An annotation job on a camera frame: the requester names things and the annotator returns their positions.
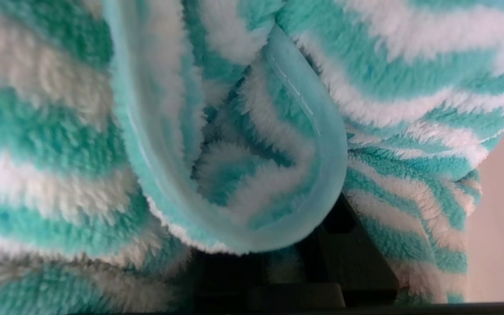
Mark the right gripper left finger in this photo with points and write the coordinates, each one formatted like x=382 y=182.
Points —
x=225 y=280

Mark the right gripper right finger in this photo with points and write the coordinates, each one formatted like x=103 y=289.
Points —
x=352 y=253

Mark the teal white striped cloth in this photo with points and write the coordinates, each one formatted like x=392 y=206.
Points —
x=59 y=131

